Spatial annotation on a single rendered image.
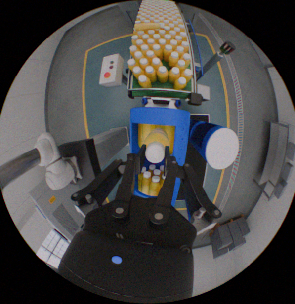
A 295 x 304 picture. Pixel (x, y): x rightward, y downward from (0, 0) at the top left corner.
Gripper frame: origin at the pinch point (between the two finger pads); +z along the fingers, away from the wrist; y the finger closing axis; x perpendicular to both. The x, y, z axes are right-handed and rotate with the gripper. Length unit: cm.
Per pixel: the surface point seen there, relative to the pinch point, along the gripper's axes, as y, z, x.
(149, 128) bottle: -4.5, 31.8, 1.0
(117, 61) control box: -24, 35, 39
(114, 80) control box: -24.2, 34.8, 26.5
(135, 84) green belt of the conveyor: -18, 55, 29
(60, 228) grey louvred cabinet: -138, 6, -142
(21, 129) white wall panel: -287, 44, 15
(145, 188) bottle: -5.8, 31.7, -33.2
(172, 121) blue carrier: 4.7, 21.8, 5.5
